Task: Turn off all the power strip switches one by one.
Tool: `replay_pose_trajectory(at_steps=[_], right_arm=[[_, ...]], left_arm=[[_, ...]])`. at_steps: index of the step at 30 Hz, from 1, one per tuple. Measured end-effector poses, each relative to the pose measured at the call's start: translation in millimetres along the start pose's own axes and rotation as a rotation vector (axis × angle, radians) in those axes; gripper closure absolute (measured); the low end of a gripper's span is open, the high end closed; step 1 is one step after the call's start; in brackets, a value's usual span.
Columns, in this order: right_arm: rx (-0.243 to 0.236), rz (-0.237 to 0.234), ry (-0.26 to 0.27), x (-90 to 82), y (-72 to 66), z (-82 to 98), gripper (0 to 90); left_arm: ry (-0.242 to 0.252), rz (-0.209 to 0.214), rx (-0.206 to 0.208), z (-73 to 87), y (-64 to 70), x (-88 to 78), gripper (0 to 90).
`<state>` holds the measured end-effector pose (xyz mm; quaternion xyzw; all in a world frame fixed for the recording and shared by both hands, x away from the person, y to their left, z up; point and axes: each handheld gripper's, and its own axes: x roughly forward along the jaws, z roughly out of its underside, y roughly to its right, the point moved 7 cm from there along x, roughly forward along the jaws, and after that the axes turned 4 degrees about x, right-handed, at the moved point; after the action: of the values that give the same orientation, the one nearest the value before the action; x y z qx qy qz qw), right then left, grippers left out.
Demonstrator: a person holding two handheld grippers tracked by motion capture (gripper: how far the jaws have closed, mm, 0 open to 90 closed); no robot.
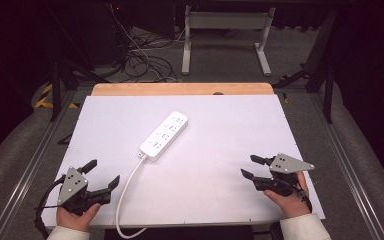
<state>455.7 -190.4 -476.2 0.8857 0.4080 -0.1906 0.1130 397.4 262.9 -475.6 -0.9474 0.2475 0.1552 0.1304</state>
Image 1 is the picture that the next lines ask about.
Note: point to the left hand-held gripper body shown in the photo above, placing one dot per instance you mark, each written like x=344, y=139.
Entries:
x=74, y=186

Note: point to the black metal stand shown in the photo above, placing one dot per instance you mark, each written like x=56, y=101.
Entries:
x=326, y=73

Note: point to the white table board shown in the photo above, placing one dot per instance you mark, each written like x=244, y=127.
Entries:
x=213, y=160

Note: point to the black tripod stand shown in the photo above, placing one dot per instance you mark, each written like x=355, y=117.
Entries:
x=60, y=73

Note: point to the white power strip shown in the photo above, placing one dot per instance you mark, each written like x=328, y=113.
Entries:
x=164, y=135

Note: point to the person's left hand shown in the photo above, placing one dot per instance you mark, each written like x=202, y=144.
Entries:
x=76, y=218

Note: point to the yellow black hazard tape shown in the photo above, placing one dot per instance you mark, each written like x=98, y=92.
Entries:
x=45, y=98

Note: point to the white metal desk frame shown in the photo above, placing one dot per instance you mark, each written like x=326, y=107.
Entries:
x=226, y=20

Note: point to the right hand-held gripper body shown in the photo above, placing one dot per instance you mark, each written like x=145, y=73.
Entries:
x=284, y=173

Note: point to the grey metal floor rail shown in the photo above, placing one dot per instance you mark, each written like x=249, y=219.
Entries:
x=30, y=166
x=350, y=166

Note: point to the person's right hand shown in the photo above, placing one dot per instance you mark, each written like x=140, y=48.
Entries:
x=291, y=201

